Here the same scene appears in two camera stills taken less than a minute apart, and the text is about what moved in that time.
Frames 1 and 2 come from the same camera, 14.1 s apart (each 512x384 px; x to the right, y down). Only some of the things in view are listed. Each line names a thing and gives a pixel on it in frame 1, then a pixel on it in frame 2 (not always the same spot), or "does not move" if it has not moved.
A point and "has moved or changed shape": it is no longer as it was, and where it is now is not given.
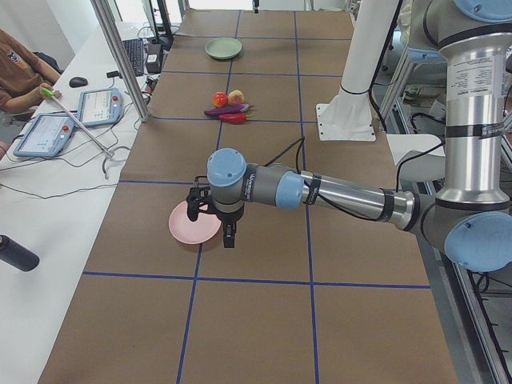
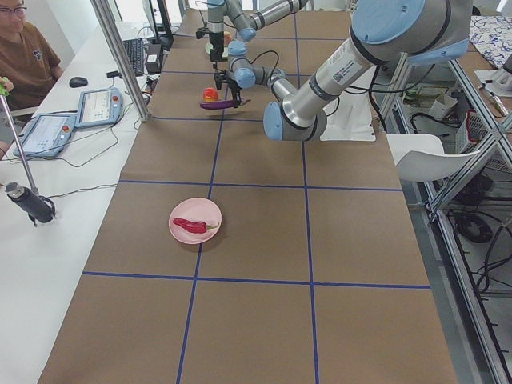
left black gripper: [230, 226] to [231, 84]
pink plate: [202, 230] does not move
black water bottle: [17, 254] to [38, 208]
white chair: [429, 166] does not move
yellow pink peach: [236, 97] has moved or changed shape
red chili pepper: [234, 118] to [194, 226]
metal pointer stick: [51, 94] to [34, 189]
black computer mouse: [78, 82] does not move
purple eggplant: [236, 109] to [221, 105]
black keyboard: [135, 52] does not move
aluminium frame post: [121, 60] does not move
